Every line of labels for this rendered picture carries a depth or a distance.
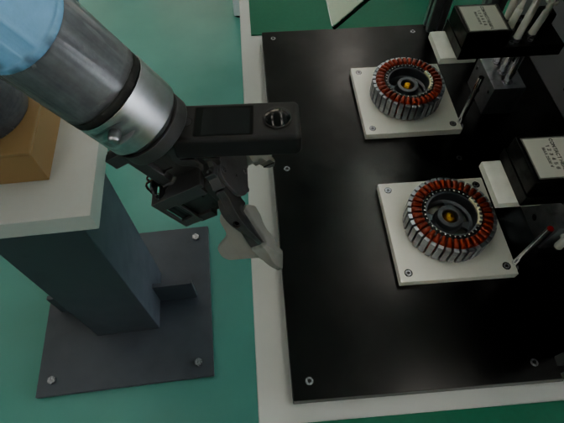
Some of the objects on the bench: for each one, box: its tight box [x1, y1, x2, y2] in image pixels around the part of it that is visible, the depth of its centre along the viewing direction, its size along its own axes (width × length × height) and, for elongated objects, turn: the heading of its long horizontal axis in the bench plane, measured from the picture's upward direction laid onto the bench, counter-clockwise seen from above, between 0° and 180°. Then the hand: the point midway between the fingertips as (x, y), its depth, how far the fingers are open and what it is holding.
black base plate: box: [262, 24, 564, 405], centre depth 68 cm, size 47×64×2 cm
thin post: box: [457, 76, 484, 128], centre depth 66 cm, size 2×2×10 cm
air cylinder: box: [467, 57, 526, 114], centre depth 71 cm, size 5×8×6 cm
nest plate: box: [377, 178, 519, 286], centre depth 60 cm, size 15×15×1 cm
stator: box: [369, 57, 446, 120], centre depth 71 cm, size 11×11×4 cm
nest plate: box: [350, 64, 462, 139], centre depth 73 cm, size 15×15×1 cm
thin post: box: [512, 226, 554, 270], centre depth 53 cm, size 2×2×10 cm
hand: (282, 211), depth 53 cm, fingers open, 14 cm apart
